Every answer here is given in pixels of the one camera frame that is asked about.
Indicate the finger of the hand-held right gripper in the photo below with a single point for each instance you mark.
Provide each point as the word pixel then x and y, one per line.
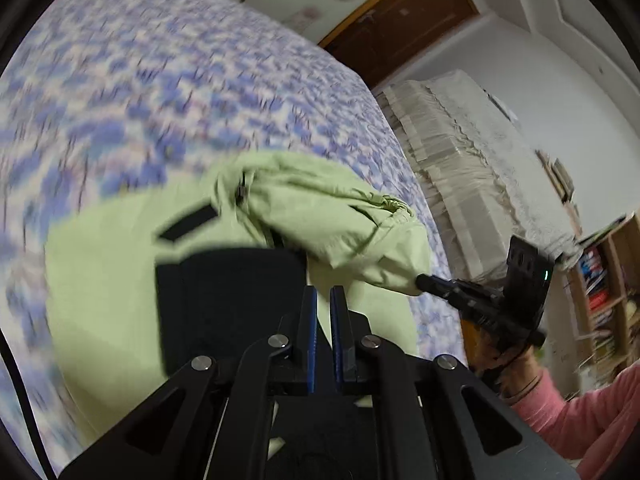
pixel 442 287

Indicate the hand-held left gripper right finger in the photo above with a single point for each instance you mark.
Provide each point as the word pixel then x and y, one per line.
pixel 337 345

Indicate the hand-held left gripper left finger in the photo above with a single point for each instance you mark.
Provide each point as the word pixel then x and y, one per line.
pixel 312 340

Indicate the green and black hooded jacket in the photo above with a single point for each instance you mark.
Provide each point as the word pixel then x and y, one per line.
pixel 325 210

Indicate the person's right forearm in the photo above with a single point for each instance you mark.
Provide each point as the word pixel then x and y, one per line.
pixel 590 420

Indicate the person's right hand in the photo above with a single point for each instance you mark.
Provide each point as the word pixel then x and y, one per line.
pixel 492 360

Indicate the wooden bookshelf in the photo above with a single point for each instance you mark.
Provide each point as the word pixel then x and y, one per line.
pixel 600 285

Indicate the beige lace-covered furniture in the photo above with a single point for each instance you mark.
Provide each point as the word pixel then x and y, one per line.
pixel 475 160

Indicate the brown wooden door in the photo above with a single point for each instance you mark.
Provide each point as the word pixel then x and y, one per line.
pixel 400 30

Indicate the blue floral fleece blanket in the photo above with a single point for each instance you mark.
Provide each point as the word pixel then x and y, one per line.
pixel 150 85

